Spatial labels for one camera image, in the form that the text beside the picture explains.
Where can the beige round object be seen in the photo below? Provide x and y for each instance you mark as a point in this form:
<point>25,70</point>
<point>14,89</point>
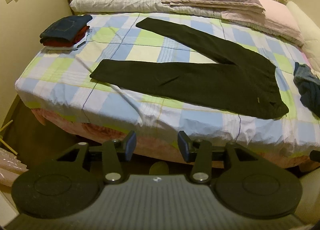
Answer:
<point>158,168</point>

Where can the folded white garment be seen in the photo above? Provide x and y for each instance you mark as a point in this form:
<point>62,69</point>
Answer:
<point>62,48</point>

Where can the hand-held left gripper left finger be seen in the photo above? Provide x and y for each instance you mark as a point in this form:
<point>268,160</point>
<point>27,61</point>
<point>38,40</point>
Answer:
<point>131,145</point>

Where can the folded red garment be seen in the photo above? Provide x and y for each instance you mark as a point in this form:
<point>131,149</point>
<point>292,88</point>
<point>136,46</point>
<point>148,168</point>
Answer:
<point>60,43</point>

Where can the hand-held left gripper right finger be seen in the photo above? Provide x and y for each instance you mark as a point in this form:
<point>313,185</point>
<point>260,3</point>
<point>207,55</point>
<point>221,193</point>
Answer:
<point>183,147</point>

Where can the black pants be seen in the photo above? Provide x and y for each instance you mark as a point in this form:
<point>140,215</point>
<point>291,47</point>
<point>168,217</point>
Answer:
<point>200,82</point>

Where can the cream padded headboard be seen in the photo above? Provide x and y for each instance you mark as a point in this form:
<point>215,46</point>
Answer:
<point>310,30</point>

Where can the pink pillow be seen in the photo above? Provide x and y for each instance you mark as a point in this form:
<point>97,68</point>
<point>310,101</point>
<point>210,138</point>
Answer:
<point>277,15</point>

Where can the checkered bed sheet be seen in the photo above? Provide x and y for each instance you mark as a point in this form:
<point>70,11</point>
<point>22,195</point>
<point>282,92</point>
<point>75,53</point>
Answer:
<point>75,80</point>

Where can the dark navy garment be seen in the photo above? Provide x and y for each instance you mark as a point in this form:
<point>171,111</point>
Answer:
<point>312,97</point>

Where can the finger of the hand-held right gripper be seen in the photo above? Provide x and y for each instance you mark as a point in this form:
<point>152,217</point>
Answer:
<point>315,156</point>

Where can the pink plastic bag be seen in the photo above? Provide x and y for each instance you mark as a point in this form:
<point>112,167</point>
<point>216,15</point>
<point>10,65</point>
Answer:
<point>12,167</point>

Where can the wooden stick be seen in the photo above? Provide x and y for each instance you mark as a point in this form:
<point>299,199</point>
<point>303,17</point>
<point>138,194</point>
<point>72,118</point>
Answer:
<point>8,146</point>
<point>6,126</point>

